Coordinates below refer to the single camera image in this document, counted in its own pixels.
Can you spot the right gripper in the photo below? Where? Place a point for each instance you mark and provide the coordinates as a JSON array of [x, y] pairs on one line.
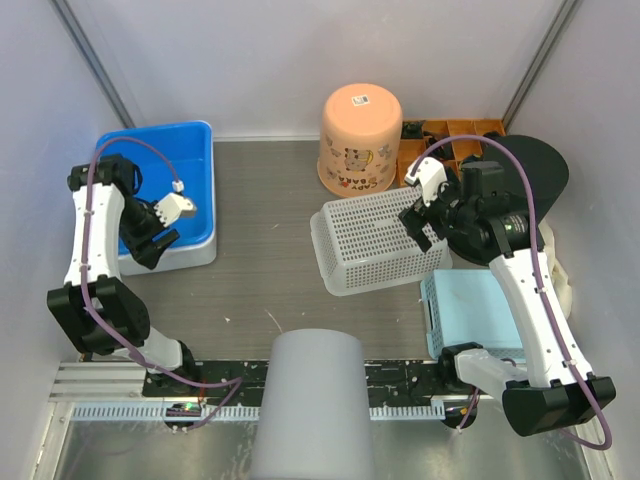
[[412, 219]]

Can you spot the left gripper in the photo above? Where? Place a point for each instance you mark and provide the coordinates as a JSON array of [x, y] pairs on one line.
[[160, 244]]

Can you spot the white plastic tub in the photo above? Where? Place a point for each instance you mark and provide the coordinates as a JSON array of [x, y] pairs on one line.
[[174, 258]]

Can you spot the white translucent basket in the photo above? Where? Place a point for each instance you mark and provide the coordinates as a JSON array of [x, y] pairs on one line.
[[361, 246]]

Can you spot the blue plastic basket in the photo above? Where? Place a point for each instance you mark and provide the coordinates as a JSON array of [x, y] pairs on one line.
[[185, 147]]

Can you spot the light blue perforated basket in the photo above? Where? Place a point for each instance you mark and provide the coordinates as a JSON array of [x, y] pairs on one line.
[[463, 306]]

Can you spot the orange plastic container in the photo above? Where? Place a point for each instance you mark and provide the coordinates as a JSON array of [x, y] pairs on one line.
[[359, 140]]

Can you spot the large black container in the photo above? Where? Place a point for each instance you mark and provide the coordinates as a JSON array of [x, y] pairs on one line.
[[545, 175]]

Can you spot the grey plastic container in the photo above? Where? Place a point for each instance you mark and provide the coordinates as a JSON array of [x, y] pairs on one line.
[[314, 420]]

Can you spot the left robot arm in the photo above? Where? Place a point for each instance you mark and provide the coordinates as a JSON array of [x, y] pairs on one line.
[[100, 315]]

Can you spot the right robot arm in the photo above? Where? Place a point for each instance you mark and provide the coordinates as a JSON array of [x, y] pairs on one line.
[[558, 388]]

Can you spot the orange compartment tray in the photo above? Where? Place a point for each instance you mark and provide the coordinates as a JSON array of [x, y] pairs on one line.
[[451, 154]]

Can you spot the black part in tray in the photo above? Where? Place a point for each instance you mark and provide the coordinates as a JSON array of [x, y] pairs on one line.
[[412, 130]]

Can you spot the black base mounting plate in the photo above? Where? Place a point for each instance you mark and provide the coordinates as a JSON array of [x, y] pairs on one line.
[[393, 383]]

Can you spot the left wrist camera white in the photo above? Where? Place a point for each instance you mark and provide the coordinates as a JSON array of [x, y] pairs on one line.
[[173, 207]]

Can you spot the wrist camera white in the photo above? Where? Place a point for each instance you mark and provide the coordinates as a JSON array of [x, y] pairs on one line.
[[173, 207], [426, 174]]

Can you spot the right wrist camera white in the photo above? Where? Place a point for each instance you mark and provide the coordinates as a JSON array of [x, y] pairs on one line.
[[426, 174]]

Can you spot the aluminium rail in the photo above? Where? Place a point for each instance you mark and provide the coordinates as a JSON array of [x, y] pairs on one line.
[[113, 390]]

